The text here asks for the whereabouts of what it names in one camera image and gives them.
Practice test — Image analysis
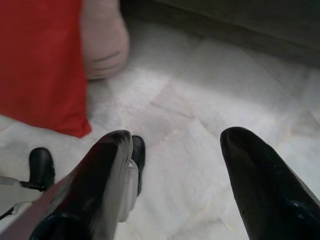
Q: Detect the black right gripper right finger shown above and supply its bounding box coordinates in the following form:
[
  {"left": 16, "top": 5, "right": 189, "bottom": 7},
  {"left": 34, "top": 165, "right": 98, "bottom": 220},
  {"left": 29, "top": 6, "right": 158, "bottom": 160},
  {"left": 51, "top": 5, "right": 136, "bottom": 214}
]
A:
[{"left": 219, "top": 126, "right": 320, "bottom": 240}]

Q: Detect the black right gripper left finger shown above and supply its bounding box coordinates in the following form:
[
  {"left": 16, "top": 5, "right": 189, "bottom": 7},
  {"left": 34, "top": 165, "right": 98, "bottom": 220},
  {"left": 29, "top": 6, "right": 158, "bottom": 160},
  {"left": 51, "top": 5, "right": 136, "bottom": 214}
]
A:
[{"left": 0, "top": 129, "right": 134, "bottom": 240}]

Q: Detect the red fabric pillow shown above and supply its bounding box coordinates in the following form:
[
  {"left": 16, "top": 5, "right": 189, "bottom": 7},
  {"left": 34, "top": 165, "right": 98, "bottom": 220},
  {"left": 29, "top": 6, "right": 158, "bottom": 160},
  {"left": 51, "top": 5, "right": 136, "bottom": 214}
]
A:
[{"left": 0, "top": 0, "right": 92, "bottom": 139}]

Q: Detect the dark grey fabric sofa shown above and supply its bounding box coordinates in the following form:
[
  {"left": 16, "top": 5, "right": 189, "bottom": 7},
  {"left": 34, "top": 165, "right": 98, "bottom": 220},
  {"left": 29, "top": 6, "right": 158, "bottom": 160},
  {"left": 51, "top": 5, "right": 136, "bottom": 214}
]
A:
[{"left": 119, "top": 0, "right": 320, "bottom": 66}]

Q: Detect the robot right leg black foot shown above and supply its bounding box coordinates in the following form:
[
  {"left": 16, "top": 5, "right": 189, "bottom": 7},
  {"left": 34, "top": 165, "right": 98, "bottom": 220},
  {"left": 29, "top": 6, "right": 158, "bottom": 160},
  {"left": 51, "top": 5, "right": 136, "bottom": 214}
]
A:
[{"left": 118, "top": 135, "right": 146, "bottom": 223}]

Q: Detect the robot leg black foot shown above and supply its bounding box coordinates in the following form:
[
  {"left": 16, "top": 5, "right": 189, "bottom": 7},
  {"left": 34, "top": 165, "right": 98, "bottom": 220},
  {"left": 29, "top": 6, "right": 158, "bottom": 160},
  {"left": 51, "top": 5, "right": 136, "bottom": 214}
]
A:
[
  {"left": 118, "top": 135, "right": 146, "bottom": 223},
  {"left": 0, "top": 147, "right": 56, "bottom": 221}
]

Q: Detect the robot left leg black foot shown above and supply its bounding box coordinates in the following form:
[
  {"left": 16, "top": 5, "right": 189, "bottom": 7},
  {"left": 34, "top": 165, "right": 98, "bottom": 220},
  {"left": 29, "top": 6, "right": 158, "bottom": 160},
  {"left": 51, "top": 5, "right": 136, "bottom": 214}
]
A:
[{"left": 0, "top": 147, "right": 56, "bottom": 221}]

